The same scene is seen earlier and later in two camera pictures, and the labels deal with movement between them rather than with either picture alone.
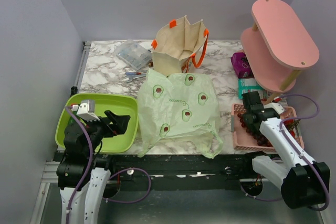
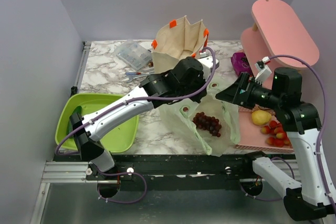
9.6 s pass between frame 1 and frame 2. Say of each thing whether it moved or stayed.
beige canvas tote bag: stayed
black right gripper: moved
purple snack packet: stayed
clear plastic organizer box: stayed
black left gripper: moved
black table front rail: stayed
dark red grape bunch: moved
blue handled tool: stayed
